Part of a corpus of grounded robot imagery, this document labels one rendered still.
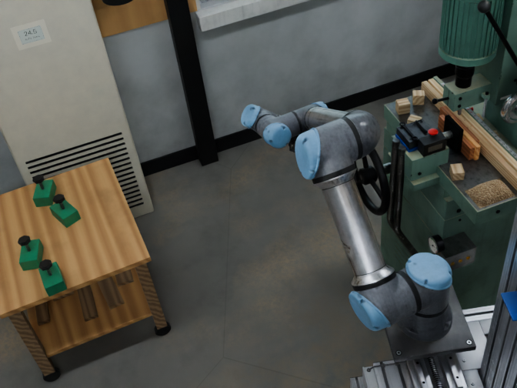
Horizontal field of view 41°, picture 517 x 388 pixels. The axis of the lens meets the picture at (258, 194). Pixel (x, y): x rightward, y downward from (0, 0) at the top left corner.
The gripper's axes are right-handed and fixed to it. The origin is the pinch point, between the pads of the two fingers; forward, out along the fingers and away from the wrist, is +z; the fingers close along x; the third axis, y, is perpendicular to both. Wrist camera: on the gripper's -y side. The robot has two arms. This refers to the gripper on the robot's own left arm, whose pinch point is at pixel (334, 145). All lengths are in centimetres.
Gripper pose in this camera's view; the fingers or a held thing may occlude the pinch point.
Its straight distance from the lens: 234.6
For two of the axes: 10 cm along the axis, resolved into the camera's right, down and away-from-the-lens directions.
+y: -6.0, 3.1, 7.4
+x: -0.3, 9.1, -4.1
